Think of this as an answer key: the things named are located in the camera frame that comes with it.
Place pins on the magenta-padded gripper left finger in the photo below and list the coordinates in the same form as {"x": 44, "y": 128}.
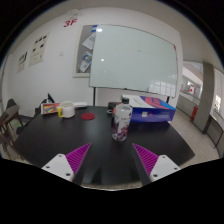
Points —
{"x": 77, "y": 156}

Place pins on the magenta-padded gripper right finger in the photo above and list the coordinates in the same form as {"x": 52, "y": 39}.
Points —
{"x": 146, "y": 158}

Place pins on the clear bottle with printed label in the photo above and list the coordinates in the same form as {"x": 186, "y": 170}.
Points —
{"x": 120, "y": 123}

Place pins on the flat round red coaster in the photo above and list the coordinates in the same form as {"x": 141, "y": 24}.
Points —
{"x": 88, "y": 116}

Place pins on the blue and white cardboard box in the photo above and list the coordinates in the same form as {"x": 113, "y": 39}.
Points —
{"x": 153, "y": 111}

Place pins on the rainbow printed flat box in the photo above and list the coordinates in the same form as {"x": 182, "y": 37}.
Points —
{"x": 49, "y": 108}

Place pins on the black and red tool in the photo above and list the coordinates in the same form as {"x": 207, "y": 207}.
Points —
{"x": 110, "y": 107}

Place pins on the black bag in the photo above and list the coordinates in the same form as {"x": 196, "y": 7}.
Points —
{"x": 50, "y": 98}

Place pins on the wooden chair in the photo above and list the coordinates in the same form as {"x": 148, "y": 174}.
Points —
{"x": 11, "y": 115}

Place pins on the dark chair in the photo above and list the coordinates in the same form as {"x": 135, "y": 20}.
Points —
{"x": 10, "y": 102}

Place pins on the large whiteboard on stand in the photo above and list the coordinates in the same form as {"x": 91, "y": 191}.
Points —
{"x": 133, "y": 60}

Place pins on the grey pin board with papers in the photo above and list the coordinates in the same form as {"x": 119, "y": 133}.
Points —
{"x": 81, "y": 50}

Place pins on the small white wall poster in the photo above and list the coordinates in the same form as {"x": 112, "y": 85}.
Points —
{"x": 22, "y": 62}

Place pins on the large white wall poster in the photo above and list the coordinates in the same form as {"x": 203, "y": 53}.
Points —
{"x": 38, "y": 50}

